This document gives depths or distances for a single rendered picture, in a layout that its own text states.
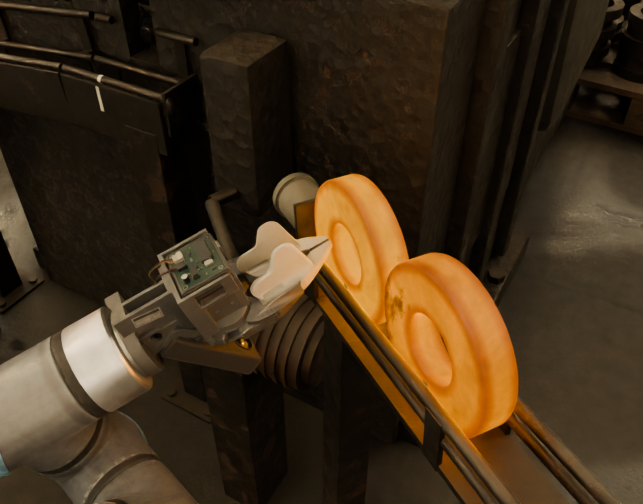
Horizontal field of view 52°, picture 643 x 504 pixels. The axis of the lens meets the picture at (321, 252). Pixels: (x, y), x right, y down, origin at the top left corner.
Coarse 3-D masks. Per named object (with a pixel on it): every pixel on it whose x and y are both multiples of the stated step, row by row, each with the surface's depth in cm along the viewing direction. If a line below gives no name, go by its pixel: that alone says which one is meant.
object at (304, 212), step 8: (312, 200) 71; (296, 208) 71; (304, 208) 71; (312, 208) 72; (296, 216) 71; (304, 216) 72; (312, 216) 72; (296, 224) 72; (304, 224) 72; (312, 224) 73; (296, 232) 73; (304, 232) 73; (312, 232) 73
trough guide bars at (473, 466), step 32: (352, 320) 65; (384, 352) 59; (448, 352) 61; (416, 384) 55; (448, 416) 52; (512, 416) 54; (448, 448) 52; (544, 448) 52; (480, 480) 50; (576, 480) 49
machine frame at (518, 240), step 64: (0, 0) 111; (64, 0) 103; (128, 0) 99; (192, 0) 90; (256, 0) 85; (320, 0) 80; (384, 0) 76; (448, 0) 74; (512, 0) 84; (192, 64) 97; (320, 64) 85; (384, 64) 81; (448, 64) 79; (512, 64) 105; (0, 128) 135; (64, 128) 123; (192, 128) 105; (320, 128) 92; (384, 128) 86; (448, 128) 88; (512, 128) 114; (64, 192) 137; (128, 192) 125; (384, 192) 93; (448, 192) 100; (512, 192) 148; (64, 256) 154; (128, 256) 139; (512, 256) 162; (320, 384) 130
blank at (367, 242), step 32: (320, 192) 68; (352, 192) 62; (320, 224) 71; (352, 224) 62; (384, 224) 60; (352, 256) 70; (384, 256) 60; (352, 288) 67; (384, 288) 60; (384, 320) 64
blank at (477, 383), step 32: (448, 256) 53; (416, 288) 54; (448, 288) 50; (480, 288) 50; (416, 320) 57; (448, 320) 50; (480, 320) 48; (416, 352) 58; (480, 352) 48; (512, 352) 49; (448, 384) 54; (480, 384) 48; (512, 384) 49; (480, 416) 50
